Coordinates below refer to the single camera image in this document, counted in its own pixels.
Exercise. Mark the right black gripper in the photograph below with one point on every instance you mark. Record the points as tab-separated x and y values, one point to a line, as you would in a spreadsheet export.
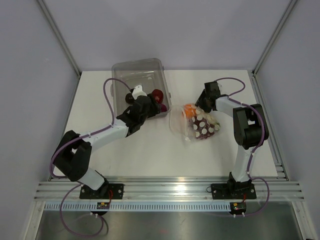
199	102

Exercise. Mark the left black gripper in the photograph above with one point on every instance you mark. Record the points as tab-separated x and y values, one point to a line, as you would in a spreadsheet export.
155	107

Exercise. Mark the fake dark red apple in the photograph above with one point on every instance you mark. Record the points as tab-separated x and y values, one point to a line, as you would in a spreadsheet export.
158	95

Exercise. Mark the fake purple onion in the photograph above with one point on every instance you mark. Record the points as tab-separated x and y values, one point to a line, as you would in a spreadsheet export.
163	108

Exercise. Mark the fake orange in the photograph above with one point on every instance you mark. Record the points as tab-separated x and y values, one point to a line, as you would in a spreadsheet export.
190	110

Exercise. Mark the clear zip top bag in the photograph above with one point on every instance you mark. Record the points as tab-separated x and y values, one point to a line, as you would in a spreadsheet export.
181	126

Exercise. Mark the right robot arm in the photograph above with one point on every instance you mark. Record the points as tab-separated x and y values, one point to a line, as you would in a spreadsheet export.
249	129

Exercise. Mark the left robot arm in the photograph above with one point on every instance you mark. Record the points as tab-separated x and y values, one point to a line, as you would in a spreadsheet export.
73	154

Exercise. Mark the fake purple grapes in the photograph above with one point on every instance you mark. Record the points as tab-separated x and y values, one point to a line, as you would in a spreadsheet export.
202	128

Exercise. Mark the grey transparent plastic container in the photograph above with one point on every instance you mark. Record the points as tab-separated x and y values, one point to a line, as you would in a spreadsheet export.
139	77

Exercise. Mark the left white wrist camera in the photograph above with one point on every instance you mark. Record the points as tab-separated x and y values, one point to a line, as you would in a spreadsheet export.
138	91

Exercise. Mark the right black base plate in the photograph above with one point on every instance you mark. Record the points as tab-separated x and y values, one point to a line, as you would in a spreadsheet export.
221	191

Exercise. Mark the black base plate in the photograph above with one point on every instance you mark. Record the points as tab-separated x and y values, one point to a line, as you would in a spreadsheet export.
221	191
111	190

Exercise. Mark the white slotted cable duct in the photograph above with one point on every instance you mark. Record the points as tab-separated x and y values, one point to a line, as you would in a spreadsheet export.
141	206

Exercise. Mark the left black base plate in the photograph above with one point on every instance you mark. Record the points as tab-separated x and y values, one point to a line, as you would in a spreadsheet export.
111	190

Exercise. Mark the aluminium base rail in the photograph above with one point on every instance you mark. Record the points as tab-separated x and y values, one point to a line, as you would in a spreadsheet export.
175	189

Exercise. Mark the right aluminium frame post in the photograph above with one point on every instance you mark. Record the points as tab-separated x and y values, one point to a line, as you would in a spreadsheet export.
275	35

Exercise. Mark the aluminium frame post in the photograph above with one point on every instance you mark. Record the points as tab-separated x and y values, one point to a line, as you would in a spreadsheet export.
275	35
59	37

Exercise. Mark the left aluminium frame post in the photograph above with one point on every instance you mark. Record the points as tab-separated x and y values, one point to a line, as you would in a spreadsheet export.
59	37

